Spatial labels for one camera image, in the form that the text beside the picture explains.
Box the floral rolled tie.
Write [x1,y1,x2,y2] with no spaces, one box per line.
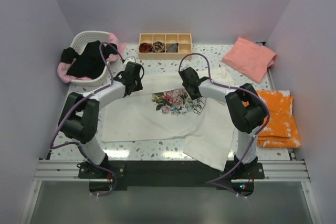
[152,41,165,53]

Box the light pink garment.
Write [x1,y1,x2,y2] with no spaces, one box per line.
[57,33,125,83]

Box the aluminium frame rail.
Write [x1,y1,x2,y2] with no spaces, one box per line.
[21,160,322,223]

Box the grey folded cloth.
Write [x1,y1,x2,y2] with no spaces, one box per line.
[166,43,178,53]

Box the orange navy rolled tie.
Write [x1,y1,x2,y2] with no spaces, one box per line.
[139,42,152,53]

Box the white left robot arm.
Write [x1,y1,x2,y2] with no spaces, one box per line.
[57,62,144,178]

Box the salmon pink folded shirt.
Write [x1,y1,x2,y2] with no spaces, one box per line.
[222,37,276,83]

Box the white floral print t-shirt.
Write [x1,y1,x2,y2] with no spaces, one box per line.
[101,72,234,171]

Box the orange tie-dye folded shirt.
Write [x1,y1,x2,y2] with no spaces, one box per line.
[257,90,302,149]

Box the wooden compartment organizer box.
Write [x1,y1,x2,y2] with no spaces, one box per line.
[138,33,193,60]

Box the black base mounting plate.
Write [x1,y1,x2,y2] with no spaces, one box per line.
[77,161,265,196]

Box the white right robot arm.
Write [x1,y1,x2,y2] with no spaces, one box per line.
[178,67,270,178]

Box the black garment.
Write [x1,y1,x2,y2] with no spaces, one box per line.
[60,40,105,79]

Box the white plastic laundry basket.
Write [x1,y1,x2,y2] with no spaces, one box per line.
[70,30,109,87]

